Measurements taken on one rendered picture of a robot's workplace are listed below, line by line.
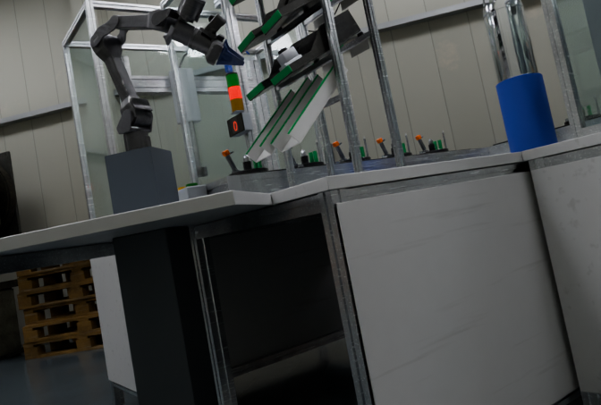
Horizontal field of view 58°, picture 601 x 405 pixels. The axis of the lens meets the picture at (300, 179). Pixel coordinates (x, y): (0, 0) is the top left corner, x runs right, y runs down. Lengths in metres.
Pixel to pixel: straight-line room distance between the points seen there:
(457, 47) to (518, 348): 4.76
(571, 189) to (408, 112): 4.35
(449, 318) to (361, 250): 0.31
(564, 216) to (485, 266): 0.30
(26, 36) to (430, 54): 4.85
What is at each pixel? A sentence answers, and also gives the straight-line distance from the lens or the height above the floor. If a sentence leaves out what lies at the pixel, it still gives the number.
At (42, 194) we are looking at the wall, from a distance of 7.21.
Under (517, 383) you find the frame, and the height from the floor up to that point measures 0.27.
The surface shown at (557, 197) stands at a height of 0.71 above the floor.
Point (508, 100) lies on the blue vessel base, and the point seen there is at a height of 1.06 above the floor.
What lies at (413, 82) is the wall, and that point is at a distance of 5.96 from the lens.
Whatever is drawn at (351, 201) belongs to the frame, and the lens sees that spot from 1.19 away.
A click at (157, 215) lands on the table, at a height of 0.84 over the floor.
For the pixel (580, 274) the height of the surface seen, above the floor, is 0.50.
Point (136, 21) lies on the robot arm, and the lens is 1.67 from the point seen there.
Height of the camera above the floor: 0.77
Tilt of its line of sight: 5 degrees up
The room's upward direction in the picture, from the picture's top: 11 degrees counter-clockwise
